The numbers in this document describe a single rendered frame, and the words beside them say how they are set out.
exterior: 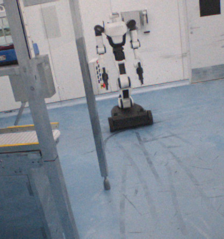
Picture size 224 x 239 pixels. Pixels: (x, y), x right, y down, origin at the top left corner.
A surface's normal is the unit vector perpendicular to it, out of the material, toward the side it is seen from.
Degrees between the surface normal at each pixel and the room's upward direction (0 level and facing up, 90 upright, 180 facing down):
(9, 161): 90
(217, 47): 90
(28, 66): 90
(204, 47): 90
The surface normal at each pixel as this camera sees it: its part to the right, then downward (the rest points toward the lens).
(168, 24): 0.10, 0.34
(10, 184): -0.14, 0.37
